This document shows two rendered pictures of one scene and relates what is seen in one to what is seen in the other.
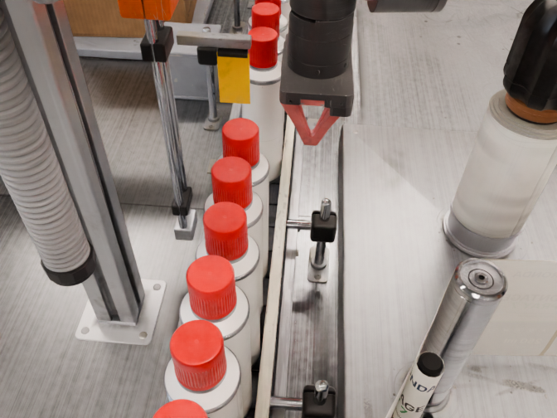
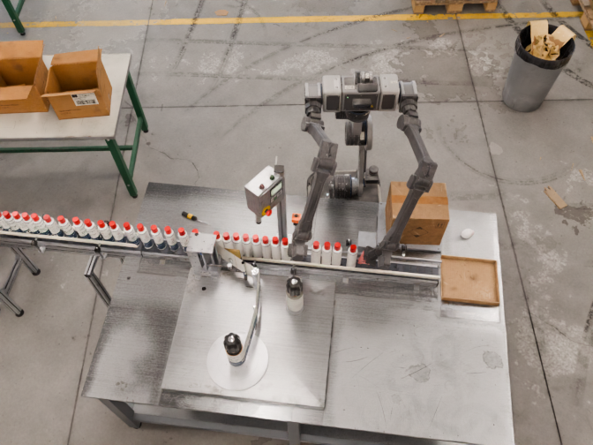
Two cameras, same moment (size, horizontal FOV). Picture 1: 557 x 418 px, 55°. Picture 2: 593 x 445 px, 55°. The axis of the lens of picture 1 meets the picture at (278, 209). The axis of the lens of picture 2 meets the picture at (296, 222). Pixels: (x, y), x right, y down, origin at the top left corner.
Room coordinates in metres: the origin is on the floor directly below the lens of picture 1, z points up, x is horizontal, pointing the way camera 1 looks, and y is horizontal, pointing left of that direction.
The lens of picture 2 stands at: (0.57, -1.47, 3.66)
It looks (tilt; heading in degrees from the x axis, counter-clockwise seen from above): 58 degrees down; 95
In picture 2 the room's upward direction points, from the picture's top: 1 degrees counter-clockwise
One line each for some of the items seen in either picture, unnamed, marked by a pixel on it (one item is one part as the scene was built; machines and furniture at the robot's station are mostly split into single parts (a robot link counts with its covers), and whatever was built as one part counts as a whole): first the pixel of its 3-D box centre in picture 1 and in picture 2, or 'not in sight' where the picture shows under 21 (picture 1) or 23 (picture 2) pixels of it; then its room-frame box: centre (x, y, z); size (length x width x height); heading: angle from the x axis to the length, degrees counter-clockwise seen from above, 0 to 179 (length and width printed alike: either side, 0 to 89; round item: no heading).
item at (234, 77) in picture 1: (234, 76); not in sight; (0.44, 0.05, 1.09); 0.03 x 0.01 x 0.06; 87
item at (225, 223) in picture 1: (230, 294); (266, 247); (0.27, 0.04, 0.98); 0.05 x 0.05 x 0.20
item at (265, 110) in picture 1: (263, 110); (316, 252); (0.54, 0.02, 0.98); 0.05 x 0.05 x 0.20
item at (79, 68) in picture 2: not in sight; (77, 81); (-1.10, 1.24, 0.97); 0.51 x 0.39 x 0.37; 100
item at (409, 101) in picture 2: not in sight; (409, 108); (0.99, 0.65, 1.45); 0.09 x 0.08 x 0.12; 4
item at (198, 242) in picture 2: not in sight; (201, 243); (-0.05, -0.04, 1.14); 0.14 x 0.11 x 0.01; 177
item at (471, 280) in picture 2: not in sight; (469, 279); (1.38, -0.02, 0.85); 0.30 x 0.26 x 0.04; 177
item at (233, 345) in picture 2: not in sight; (234, 350); (0.18, -0.56, 1.04); 0.09 x 0.09 x 0.29
